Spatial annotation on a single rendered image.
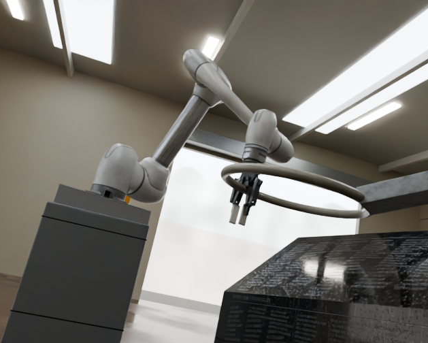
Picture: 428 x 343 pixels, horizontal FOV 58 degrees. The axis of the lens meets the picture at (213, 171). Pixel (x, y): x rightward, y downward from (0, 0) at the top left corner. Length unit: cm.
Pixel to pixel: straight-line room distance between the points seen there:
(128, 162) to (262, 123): 64
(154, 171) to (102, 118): 625
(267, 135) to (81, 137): 669
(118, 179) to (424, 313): 129
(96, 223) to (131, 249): 17
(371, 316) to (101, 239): 104
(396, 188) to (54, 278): 118
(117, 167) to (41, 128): 637
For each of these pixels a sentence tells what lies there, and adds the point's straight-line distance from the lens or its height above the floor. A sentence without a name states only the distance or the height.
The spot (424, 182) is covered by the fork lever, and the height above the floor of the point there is 99.
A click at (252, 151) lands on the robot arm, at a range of 142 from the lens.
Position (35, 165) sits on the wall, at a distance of 790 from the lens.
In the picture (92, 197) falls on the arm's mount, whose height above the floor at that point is 86.
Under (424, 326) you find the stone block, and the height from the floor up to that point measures 65.
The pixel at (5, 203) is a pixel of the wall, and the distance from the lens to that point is 786.
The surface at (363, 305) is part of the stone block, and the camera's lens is 88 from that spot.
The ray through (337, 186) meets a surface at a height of 94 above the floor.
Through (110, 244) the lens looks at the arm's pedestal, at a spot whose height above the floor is 69.
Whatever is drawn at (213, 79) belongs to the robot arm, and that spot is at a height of 146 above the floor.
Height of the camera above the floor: 65
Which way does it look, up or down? 15 degrees up
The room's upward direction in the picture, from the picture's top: 12 degrees clockwise
